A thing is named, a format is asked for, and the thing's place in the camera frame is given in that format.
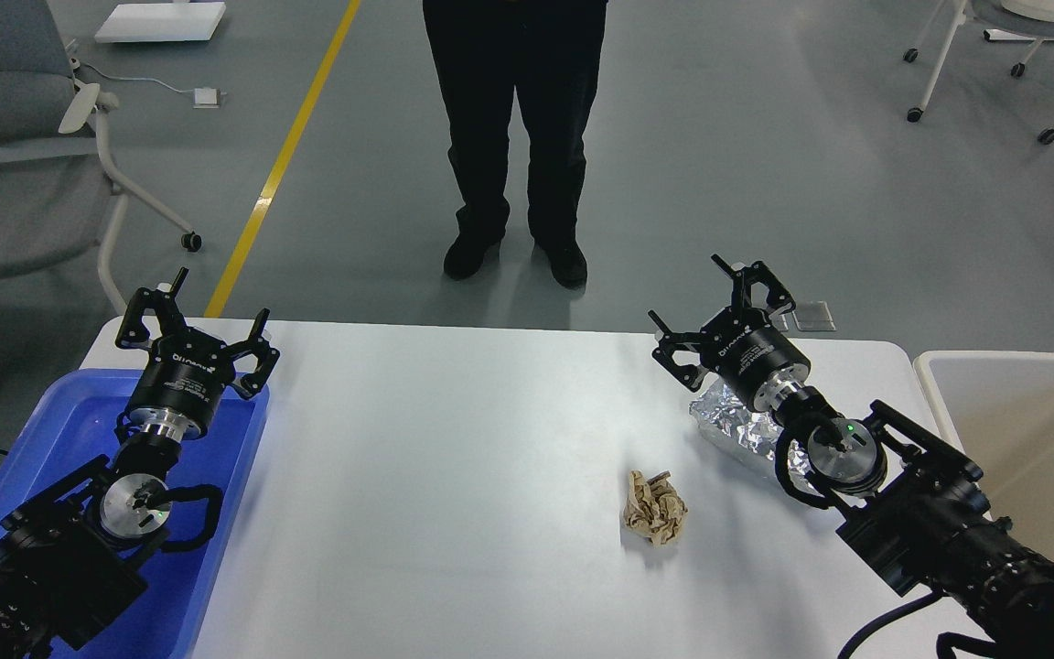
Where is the white chair with castors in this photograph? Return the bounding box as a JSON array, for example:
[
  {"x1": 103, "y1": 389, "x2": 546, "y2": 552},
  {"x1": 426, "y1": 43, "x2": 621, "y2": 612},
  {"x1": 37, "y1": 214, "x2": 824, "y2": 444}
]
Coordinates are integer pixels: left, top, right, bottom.
[{"x1": 902, "y1": 0, "x2": 1054, "y2": 146}]

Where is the white plastic bin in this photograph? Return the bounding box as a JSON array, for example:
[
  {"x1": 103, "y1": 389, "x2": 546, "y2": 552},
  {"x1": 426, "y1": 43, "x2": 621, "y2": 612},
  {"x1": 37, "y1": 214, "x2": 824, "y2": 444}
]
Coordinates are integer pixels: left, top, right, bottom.
[{"x1": 913, "y1": 351, "x2": 1054, "y2": 559}]

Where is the grey office chair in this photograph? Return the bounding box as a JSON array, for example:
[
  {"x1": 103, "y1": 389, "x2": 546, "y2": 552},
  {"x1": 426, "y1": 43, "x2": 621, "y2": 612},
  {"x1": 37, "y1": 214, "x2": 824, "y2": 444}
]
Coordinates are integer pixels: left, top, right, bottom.
[{"x1": 0, "y1": 1, "x2": 202, "y2": 311}]

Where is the person in black trousers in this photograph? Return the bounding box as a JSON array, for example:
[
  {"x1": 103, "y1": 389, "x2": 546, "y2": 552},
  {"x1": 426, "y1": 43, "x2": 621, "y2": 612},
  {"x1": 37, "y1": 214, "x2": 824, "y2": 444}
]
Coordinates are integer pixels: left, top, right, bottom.
[{"x1": 422, "y1": 0, "x2": 609, "y2": 291}]

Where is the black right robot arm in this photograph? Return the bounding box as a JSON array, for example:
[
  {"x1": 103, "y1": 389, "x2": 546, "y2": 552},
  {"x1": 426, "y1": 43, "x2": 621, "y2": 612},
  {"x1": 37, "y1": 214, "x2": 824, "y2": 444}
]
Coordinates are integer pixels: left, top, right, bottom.
[{"x1": 652, "y1": 257, "x2": 1054, "y2": 658}]

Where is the blue plastic tray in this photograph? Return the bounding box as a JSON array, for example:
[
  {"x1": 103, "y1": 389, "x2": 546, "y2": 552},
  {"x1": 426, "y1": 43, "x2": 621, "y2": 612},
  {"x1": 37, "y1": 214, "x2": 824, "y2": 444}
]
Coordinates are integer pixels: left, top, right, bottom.
[{"x1": 0, "y1": 368, "x2": 271, "y2": 659}]

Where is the crumpled brown paper ball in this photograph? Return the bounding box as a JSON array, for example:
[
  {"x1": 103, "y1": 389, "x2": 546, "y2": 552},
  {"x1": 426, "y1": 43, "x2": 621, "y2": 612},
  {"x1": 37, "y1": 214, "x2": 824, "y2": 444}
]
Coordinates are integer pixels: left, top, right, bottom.
[{"x1": 620, "y1": 469, "x2": 689, "y2": 546}]

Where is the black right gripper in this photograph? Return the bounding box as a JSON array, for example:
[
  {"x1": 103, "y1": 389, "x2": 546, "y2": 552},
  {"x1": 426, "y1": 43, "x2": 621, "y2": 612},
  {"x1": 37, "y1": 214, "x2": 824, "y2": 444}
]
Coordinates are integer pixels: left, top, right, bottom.
[{"x1": 648, "y1": 254, "x2": 811, "y2": 413}]

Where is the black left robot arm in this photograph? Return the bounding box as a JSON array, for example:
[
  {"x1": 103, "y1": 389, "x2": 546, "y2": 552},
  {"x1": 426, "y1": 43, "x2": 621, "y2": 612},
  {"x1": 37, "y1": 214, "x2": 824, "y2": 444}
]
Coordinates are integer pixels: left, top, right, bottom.
[{"x1": 0, "y1": 268, "x2": 280, "y2": 658}]

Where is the metal floor plate right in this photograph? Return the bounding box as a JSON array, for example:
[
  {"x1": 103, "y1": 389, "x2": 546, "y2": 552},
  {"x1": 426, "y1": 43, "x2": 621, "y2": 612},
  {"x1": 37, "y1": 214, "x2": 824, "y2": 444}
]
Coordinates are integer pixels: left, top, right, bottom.
[{"x1": 791, "y1": 301, "x2": 837, "y2": 332}]

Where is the aluminium foil bag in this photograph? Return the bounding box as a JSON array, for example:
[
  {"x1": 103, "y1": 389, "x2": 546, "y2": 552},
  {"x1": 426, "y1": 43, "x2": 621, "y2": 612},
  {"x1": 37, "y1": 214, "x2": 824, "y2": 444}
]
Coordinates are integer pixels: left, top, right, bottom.
[{"x1": 687, "y1": 380, "x2": 782, "y2": 479}]

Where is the white flat floor box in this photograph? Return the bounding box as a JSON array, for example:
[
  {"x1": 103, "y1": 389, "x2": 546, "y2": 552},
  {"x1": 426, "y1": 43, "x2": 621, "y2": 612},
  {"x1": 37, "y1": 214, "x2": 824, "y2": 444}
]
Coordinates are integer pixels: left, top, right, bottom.
[{"x1": 93, "y1": 1, "x2": 227, "y2": 43}]

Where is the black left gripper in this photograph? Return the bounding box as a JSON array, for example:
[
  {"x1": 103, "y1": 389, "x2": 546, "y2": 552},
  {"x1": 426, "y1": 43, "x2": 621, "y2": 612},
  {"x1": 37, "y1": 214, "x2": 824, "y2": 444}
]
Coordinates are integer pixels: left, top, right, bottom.
[{"x1": 115, "y1": 267, "x2": 281, "y2": 440}]

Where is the white power adapter with cable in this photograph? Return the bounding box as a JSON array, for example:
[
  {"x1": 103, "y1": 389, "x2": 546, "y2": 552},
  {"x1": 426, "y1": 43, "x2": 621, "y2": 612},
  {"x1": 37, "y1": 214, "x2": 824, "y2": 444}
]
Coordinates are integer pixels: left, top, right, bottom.
[{"x1": 70, "y1": 56, "x2": 225, "y2": 109}]

